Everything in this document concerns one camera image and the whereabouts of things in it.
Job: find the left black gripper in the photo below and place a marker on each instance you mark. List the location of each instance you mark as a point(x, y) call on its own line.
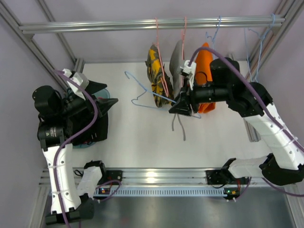
point(90, 100)

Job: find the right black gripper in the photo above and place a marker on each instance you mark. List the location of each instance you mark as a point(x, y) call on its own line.
point(190, 97)

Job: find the black trousers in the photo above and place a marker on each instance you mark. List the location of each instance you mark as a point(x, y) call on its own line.
point(96, 133)

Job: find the blue hanger with black trousers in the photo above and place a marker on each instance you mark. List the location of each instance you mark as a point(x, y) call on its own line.
point(137, 100)

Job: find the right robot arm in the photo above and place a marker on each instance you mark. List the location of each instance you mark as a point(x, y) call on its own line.
point(284, 165)

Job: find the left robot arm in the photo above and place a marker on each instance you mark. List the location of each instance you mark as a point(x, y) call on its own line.
point(65, 122)

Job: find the camouflage trousers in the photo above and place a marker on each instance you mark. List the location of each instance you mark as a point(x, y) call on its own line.
point(154, 75)

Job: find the orange trousers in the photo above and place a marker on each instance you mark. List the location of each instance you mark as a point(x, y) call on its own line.
point(203, 75)

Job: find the pink hanger with grey trousers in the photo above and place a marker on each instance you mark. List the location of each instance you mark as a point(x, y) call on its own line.
point(183, 33)

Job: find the blue hanger with orange trousers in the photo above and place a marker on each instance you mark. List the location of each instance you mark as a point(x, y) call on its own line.
point(213, 38)

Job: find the teal plastic bin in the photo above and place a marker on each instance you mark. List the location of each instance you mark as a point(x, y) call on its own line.
point(102, 94)

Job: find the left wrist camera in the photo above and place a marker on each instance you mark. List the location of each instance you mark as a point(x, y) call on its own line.
point(78, 78)

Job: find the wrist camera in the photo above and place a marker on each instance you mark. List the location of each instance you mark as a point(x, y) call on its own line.
point(188, 70)
point(78, 78)

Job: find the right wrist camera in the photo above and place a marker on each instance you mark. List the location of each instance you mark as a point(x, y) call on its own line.
point(188, 70)

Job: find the grey trousers with drawstrings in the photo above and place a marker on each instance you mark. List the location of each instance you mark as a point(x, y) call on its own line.
point(176, 62)

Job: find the aluminium hanging rail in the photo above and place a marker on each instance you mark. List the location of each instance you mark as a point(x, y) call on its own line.
point(274, 21)

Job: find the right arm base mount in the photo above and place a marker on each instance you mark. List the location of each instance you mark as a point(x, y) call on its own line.
point(223, 179)

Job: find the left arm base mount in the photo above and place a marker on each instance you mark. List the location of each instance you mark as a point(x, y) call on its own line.
point(108, 185)

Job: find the slotted grey cable duct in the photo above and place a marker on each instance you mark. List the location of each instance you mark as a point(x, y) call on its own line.
point(196, 191)

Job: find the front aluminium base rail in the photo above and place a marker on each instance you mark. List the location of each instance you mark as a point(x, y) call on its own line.
point(161, 177)

